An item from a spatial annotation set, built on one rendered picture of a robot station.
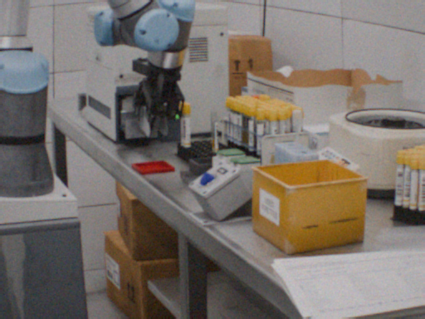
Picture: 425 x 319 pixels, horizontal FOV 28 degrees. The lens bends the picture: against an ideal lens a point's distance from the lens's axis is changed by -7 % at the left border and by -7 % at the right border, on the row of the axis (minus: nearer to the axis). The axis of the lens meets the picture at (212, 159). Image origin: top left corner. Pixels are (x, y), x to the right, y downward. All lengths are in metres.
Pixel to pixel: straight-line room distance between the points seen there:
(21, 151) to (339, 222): 0.53
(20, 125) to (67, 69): 1.88
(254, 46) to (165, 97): 0.76
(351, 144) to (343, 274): 0.47
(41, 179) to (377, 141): 0.57
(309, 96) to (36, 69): 0.64
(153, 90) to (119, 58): 0.22
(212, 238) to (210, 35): 0.78
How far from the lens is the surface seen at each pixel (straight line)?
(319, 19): 2.46
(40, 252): 1.49
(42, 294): 1.51
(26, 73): 1.46
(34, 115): 1.48
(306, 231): 1.30
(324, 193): 1.30
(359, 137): 1.58
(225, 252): 1.35
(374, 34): 2.21
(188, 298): 1.63
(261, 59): 2.53
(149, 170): 1.76
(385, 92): 1.96
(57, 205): 1.48
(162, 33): 1.54
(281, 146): 1.52
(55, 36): 3.32
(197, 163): 1.72
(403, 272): 1.19
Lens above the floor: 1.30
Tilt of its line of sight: 13 degrees down
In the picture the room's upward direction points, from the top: 1 degrees counter-clockwise
